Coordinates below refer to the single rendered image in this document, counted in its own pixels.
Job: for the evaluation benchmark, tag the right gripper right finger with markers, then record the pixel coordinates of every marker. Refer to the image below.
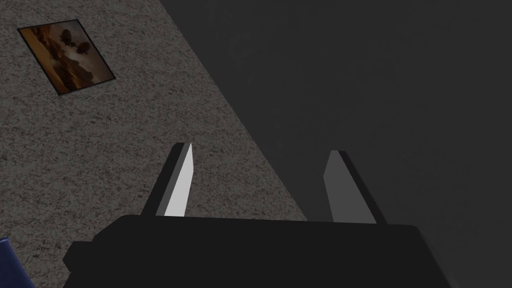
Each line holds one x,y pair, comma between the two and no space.
346,192

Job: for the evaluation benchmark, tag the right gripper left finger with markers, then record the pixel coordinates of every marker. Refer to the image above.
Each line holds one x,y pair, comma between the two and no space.
176,188

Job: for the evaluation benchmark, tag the blue object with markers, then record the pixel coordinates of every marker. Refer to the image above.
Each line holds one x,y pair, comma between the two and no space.
12,266

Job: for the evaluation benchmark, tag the brown framed wall picture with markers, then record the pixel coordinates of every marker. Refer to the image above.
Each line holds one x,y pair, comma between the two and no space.
66,56

